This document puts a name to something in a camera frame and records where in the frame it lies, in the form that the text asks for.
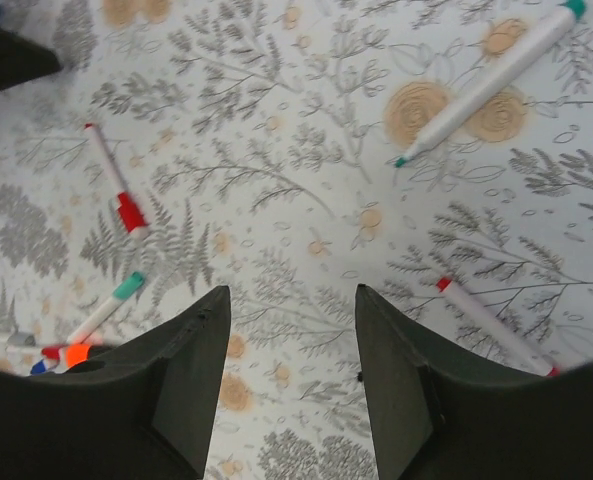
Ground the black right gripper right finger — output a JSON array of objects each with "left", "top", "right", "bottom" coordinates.
[{"left": 355, "top": 284, "right": 593, "bottom": 479}]

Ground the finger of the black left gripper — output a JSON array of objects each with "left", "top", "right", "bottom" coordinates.
[{"left": 0, "top": 27, "right": 62, "bottom": 91}]

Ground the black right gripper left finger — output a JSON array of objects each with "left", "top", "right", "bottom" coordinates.
[{"left": 0, "top": 286, "right": 231, "bottom": 479}]

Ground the small red capped pen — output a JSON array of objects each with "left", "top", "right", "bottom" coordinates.
[{"left": 436, "top": 277, "right": 559, "bottom": 377}]

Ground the red capped white pen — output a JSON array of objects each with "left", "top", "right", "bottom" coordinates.
[{"left": 84, "top": 123, "right": 149, "bottom": 241}]

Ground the green capped white pen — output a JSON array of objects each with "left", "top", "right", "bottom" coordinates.
[{"left": 395, "top": 0, "right": 587, "bottom": 168}]

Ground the red capped pen in pile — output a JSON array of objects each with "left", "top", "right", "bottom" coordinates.
[{"left": 41, "top": 345, "right": 64, "bottom": 362}]

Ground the blue capped white pen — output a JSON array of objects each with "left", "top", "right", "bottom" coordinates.
[{"left": 30, "top": 358, "right": 58, "bottom": 375}]

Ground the teal capped white pen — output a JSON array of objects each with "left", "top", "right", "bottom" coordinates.
[{"left": 66, "top": 272, "right": 145, "bottom": 344}]

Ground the orange capped black highlighter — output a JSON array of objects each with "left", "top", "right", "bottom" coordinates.
[{"left": 55, "top": 344, "right": 116, "bottom": 373}]

